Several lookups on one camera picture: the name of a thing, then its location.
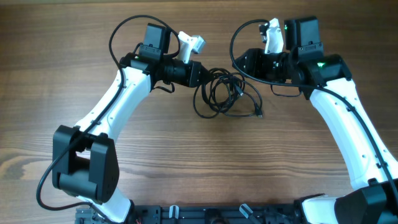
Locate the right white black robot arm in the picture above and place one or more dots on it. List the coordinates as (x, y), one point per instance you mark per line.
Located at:
(293, 56)

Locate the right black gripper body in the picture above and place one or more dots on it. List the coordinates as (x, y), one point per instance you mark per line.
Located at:
(276, 66)

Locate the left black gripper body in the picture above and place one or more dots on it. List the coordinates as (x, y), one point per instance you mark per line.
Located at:
(183, 74)

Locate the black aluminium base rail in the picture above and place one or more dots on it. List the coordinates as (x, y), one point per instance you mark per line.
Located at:
(280, 213)

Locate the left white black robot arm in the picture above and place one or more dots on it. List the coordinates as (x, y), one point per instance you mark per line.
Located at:
(85, 163)

